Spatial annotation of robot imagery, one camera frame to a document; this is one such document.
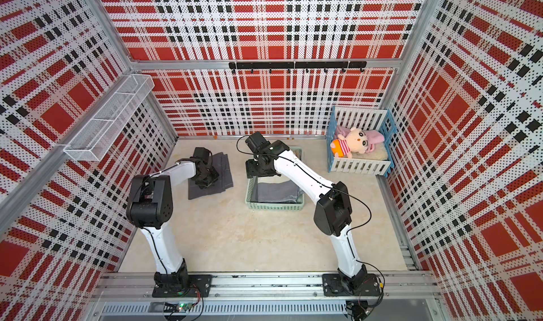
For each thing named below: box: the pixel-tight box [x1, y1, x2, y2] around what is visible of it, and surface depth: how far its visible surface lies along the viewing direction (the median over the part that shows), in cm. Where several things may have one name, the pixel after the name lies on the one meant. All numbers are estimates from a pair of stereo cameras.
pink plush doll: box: [330, 125, 386, 159], surface depth 100 cm
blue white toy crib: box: [326, 105, 399, 177], surface depth 104 cm
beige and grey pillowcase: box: [256, 179, 305, 204], surface depth 94 cm
